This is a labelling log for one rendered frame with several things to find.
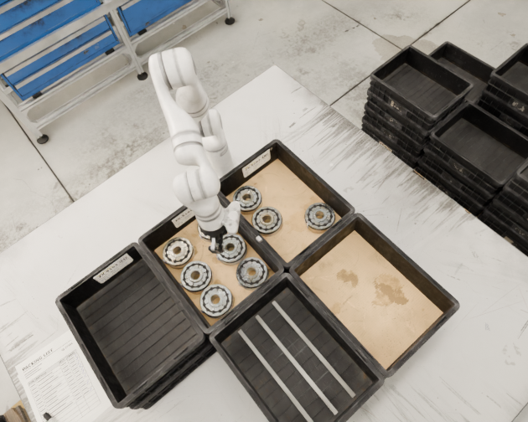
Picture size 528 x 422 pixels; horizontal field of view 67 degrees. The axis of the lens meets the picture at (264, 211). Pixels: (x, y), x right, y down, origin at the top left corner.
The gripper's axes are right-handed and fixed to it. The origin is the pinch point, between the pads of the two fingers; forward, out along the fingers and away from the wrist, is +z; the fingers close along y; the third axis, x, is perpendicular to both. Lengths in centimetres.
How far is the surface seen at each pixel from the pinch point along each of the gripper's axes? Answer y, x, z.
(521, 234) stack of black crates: -40, 123, 73
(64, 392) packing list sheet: 44, -52, 30
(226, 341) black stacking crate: 26.1, 1.8, 17.4
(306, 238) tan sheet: -9.1, 24.6, 17.2
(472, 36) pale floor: -208, 135, 100
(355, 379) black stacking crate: 34, 40, 18
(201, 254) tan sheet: -1.6, -10.5, 17.1
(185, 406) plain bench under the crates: 45, -11, 30
